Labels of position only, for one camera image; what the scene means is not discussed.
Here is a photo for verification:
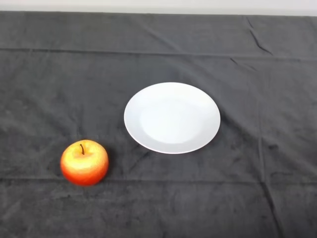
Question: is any black cloth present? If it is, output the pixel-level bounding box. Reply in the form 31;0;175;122
0;10;317;238

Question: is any red yellow apple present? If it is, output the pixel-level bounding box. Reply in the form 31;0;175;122
60;139;109;186

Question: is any white round plate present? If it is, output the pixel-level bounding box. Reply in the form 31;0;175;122
123;82;221;155

